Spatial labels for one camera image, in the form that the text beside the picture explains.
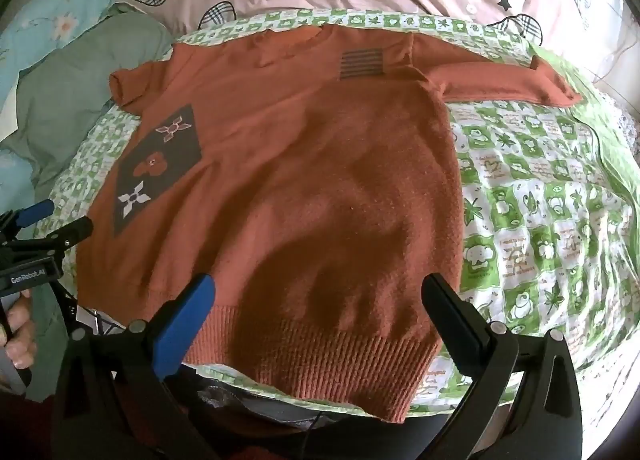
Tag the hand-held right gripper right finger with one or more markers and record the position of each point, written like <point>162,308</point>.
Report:
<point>452,320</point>

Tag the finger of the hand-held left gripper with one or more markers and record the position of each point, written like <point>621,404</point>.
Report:
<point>34,211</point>
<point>70,232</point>

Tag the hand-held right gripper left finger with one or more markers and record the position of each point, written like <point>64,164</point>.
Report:
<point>184,327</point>

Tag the orange knit sweater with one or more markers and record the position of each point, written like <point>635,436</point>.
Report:
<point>310,180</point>

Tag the person's left forearm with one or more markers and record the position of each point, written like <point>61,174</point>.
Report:
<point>25,427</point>

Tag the person's left hand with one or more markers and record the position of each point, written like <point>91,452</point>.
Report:
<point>17,335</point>

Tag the sage green cloth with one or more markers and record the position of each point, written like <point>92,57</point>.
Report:
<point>70,80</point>

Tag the green checkered printed blanket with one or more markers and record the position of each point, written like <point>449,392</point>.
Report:
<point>530,190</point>

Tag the white floral bed sheet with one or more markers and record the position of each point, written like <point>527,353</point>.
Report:
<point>611,380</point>

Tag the light blue floral cloth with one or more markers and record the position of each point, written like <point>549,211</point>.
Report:
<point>55,20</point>

